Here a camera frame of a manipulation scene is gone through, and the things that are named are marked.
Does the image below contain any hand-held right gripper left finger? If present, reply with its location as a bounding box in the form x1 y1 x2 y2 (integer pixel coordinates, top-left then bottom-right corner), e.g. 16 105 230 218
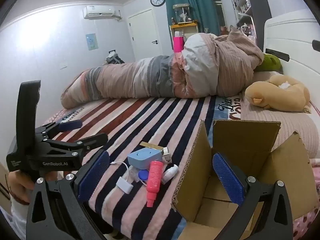
26 149 110 240

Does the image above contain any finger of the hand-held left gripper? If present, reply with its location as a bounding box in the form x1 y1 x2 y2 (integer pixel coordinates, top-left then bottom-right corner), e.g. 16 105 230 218
49 133 108 155
35 120 83 140

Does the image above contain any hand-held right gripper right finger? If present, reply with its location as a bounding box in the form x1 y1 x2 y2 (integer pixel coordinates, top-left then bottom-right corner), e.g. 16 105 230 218
212 152 293 240

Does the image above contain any white adapter with cable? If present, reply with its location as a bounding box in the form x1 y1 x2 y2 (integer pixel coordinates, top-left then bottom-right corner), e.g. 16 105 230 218
110 162 133 194

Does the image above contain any brown cardboard box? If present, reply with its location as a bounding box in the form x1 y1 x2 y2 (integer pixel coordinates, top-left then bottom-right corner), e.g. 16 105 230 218
171 119 319 240

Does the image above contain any light blue plastic box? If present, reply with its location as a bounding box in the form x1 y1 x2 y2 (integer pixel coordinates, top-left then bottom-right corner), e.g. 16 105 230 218
127 148 164 170

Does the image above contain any small white bottle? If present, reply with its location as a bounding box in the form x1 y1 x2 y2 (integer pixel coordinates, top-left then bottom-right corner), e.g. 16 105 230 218
161 164 179 184

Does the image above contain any pink plastic bottle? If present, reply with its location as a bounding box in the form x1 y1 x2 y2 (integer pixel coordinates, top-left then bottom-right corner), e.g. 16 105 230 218
146 160 163 207

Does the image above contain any small white device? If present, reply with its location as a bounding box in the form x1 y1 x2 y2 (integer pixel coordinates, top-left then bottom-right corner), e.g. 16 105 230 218
161 147 172 163

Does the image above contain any person's left hand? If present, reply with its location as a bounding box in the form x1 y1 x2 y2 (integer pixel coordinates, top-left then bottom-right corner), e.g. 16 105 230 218
7 172 35 203

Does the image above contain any striped printed blanket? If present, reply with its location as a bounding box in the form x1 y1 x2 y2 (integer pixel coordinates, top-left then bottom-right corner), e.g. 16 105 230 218
40 95 242 240

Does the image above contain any dark bag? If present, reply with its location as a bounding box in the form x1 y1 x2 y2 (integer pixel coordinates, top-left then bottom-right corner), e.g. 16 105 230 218
106 51 125 64

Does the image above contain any rolled pink grey quilt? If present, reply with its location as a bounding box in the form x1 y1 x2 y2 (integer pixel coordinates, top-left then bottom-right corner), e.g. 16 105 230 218
61 26 265 109

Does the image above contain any pink dotted bed sheet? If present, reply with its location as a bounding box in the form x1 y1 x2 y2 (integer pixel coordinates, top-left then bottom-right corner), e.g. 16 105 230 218
292 210 320 240

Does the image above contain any tan plush toy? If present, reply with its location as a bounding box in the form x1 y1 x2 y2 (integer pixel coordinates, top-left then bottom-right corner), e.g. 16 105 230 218
245 75 312 114

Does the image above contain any white door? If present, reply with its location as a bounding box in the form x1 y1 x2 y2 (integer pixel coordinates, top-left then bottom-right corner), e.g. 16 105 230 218
128 9 160 64

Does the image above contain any white air conditioner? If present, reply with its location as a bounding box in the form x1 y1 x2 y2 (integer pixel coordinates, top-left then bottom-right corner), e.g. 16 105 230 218
83 5 122 20

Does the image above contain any green plush toy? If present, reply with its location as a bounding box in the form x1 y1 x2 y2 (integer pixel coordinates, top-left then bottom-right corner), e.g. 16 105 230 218
255 53 283 72

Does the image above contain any tall pink cylinder container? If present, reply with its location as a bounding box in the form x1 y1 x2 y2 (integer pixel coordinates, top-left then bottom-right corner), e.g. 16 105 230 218
172 31 185 53

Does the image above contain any yellow cabinet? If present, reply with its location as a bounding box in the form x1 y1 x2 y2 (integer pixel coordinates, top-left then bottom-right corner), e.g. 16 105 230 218
169 22 199 50

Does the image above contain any glass display case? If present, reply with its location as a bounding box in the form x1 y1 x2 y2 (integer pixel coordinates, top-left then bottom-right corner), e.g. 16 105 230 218
173 4 192 24

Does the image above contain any white bed headboard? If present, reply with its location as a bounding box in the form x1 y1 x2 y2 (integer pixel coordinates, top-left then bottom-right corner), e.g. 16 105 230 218
264 15 320 155

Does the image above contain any teal curtain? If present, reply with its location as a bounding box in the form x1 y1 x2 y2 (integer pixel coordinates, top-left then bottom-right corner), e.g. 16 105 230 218
164 0 219 34

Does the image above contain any window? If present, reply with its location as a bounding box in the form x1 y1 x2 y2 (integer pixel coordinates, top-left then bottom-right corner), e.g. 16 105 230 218
210 0 227 29

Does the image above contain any light blue wall poster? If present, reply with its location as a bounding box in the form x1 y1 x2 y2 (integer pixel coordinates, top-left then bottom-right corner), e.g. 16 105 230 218
86 33 98 50

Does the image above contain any cluttered wall shelf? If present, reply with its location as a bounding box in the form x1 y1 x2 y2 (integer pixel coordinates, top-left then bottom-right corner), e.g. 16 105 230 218
231 0 258 38

